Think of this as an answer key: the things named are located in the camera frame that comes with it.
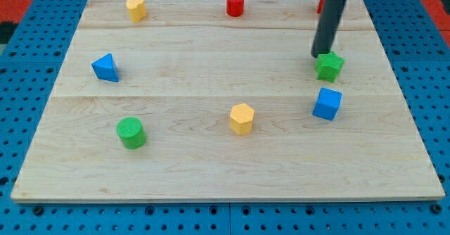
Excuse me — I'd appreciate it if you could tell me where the yellow heart block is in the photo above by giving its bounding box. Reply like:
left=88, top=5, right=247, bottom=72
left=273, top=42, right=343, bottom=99
left=125, top=0, right=148, bottom=23

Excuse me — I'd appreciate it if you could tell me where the red block behind rod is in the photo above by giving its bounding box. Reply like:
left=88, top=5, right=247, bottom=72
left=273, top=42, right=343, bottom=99
left=316, top=0, right=325, bottom=14

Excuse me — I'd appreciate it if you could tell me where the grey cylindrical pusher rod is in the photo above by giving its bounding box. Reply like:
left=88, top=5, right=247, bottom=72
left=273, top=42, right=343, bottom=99
left=311, top=0, right=347, bottom=58

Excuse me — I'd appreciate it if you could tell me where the green cylinder block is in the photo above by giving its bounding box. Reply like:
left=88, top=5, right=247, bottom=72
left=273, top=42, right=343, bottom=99
left=116, top=117, right=146, bottom=149

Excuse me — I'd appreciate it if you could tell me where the blue triangle block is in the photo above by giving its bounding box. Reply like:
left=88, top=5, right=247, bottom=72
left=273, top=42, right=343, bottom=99
left=91, top=53, right=119, bottom=82

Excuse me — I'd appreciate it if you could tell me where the wooden board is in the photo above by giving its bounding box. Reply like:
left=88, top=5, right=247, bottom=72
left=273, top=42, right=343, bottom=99
left=11, top=0, right=445, bottom=203

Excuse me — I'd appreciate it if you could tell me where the yellow hexagon block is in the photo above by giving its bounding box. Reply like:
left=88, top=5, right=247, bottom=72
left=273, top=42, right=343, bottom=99
left=229, top=103, right=255, bottom=135

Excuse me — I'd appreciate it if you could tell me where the blue cube block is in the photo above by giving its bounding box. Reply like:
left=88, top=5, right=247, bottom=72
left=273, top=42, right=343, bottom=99
left=312, top=87, right=342, bottom=121

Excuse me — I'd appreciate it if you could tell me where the red cylinder block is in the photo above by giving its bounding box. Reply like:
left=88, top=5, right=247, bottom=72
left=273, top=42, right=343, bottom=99
left=226, top=0, right=245, bottom=17

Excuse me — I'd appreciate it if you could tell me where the green star block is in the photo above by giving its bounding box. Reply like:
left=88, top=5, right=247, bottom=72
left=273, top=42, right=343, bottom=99
left=314, top=51, right=345, bottom=82

